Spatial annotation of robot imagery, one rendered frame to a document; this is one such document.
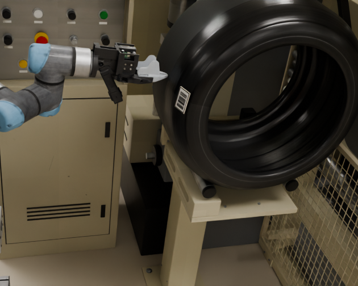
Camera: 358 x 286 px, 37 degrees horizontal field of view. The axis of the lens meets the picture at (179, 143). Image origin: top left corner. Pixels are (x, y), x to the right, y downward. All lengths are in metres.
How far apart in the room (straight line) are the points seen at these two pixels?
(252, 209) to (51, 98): 0.75
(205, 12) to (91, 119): 0.93
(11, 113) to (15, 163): 1.02
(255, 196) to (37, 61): 0.86
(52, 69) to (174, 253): 1.18
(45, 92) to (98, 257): 1.40
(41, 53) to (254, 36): 0.52
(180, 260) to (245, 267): 0.48
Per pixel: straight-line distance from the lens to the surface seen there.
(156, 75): 1.44
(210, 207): 1.67
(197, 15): 1.48
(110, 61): 1.40
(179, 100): 1.40
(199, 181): 1.65
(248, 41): 1.36
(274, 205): 1.80
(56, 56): 1.36
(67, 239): 2.62
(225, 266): 2.70
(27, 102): 1.35
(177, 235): 2.24
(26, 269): 2.62
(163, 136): 1.88
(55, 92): 1.41
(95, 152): 2.33
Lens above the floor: 1.87
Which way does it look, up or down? 32 degrees down
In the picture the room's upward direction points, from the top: 8 degrees clockwise
